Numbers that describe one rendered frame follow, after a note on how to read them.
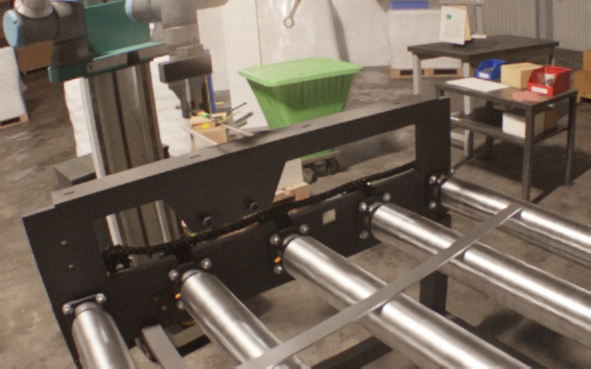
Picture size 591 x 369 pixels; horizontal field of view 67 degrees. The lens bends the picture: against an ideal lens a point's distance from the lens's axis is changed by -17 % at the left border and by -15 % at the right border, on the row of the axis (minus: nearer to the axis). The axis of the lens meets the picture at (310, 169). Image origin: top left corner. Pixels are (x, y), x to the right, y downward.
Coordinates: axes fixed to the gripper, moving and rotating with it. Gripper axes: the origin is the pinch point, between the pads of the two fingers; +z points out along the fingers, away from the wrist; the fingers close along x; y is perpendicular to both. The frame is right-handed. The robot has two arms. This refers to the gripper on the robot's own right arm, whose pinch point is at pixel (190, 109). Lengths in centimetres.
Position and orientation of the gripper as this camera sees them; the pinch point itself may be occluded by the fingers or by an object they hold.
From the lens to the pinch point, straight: 132.8
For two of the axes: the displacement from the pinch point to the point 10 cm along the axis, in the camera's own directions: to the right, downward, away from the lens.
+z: 0.8, 9.3, 3.5
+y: -5.5, -2.5, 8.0
